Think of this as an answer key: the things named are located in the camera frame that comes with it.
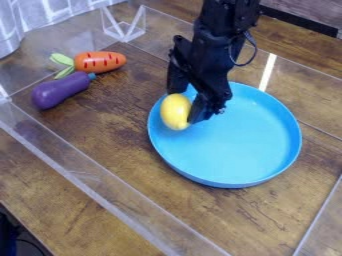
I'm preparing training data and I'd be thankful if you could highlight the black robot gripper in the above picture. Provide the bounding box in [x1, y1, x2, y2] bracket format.
[167, 23, 258, 124]

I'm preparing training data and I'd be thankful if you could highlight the yellow toy lemon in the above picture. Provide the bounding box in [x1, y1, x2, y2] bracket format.
[160, 94, 191, 131]

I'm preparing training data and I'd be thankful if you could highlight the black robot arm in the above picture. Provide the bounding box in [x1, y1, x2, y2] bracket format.
[167, 0, 260, 124]

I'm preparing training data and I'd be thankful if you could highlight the blue round tray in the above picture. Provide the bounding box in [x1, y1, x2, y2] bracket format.
[147, 82, 302, 188]

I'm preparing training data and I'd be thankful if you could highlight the orange toy carrot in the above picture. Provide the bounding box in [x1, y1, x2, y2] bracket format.
[49, 51, 127, 79]

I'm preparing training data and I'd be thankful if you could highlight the black bar in background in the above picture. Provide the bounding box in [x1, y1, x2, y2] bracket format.
[260, 5, 338, 38]

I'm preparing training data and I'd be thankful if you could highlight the purple toy eggplant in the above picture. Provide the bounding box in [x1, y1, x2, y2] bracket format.
[30, 71, 96, 110]

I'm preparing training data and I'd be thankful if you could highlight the grey white curtain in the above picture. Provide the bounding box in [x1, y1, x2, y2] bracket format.
[0, 0, 125, 59]

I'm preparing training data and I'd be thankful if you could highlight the clear acrylic enclosure wall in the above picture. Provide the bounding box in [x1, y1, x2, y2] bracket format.
[0, 0, 342, 256]

